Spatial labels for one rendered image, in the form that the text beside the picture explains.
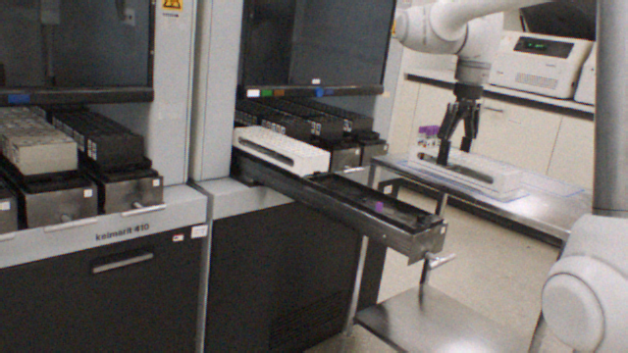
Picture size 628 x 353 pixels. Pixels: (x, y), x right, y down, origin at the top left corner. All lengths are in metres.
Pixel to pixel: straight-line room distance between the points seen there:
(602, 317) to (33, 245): 0.99
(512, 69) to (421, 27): 2.25
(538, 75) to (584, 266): 2.68
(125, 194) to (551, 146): 2.72
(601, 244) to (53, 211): 0.96
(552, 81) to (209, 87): 2.46
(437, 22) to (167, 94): 0.66
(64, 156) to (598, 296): 1.00
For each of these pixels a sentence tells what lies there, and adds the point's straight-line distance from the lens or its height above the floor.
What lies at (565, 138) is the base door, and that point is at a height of 0.69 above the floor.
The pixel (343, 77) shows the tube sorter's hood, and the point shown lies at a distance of 1.62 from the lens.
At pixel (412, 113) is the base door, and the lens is 3.83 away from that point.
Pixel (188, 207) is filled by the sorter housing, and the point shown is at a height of 0.72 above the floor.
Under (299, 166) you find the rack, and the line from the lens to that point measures 1.23.
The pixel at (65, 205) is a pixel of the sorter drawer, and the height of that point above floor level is 0.77.
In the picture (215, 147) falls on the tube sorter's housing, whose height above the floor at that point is 0.83.
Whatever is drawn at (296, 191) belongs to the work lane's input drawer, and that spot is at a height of 0.78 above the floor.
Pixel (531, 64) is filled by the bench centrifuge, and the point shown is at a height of 1.08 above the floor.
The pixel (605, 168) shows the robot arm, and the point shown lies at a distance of 0.83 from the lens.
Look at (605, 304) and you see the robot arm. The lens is 0.77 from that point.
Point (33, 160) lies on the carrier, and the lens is 1.15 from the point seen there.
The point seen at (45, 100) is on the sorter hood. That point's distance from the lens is 1.12.
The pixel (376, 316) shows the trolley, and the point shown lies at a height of 0.28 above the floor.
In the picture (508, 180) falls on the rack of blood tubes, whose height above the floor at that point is 0.87.
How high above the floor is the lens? 1.20
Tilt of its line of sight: 18 degrees down
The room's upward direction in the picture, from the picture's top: 8 degrees clockwise
